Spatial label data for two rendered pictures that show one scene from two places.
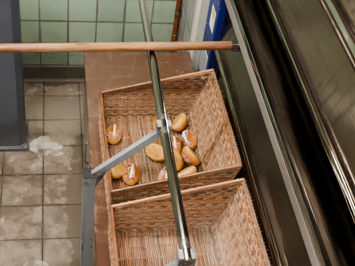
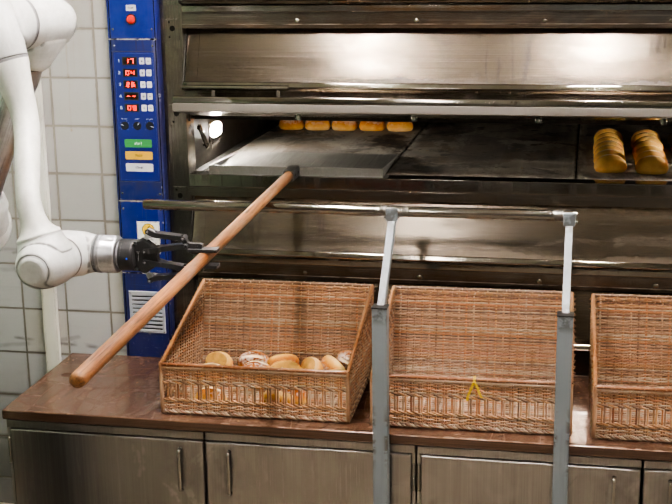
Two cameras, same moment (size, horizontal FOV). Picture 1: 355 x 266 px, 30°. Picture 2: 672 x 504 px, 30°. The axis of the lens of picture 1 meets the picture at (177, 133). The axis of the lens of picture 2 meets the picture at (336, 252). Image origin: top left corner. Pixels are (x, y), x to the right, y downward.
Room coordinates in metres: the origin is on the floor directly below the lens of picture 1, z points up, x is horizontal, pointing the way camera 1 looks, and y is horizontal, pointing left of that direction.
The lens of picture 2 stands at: (0.14, 3.15, 1.91)
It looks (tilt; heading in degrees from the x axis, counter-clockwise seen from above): 14 degrees down; 296
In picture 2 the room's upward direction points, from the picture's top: 1 degrees counter-clockwise
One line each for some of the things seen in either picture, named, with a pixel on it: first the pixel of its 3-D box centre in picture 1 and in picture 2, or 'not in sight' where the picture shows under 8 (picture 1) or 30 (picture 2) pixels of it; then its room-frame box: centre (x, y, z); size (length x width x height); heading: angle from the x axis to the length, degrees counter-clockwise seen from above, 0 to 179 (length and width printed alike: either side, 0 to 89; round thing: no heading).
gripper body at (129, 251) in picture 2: not in sight; (139, 255); (1.80, 0.78, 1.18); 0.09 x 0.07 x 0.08; 15
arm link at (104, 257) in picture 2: not in sight; (110, 253); (1.87, 0.80, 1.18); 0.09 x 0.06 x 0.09; 105
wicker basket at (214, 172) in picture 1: (164, 139); (271, 345); (1.86, 0.05, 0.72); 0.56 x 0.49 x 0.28; 15
